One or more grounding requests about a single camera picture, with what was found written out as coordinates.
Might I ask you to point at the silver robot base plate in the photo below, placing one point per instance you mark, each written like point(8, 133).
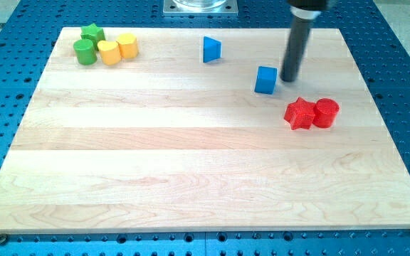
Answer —
point(199, 7)

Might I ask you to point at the red star block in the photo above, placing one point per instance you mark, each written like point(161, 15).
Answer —
point(300, 114)

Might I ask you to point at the yellow heart block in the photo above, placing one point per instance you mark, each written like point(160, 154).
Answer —
point(109, 52)

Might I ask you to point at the light wooden board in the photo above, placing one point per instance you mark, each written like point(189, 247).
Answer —
point(167, 143)

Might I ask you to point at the green cylinder block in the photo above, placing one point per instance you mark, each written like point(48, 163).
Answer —
point(85, 51)

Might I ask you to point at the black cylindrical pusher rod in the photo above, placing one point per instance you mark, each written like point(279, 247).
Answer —
point(298, 38)

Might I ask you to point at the black robot arm end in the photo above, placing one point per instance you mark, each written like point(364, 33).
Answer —
point(312, 5)

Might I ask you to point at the yellow hexagon block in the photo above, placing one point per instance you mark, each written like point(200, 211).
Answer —
point(128, 45)

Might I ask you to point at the blue cube block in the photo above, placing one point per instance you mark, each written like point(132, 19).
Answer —
point(266, 80)

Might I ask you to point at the blue triangular prism block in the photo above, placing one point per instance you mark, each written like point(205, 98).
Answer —
point(211, 49)

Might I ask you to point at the red cylinder block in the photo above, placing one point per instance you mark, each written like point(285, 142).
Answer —
point(325, 110)

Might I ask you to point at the green star block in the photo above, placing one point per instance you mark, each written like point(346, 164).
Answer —
point(93, 33)

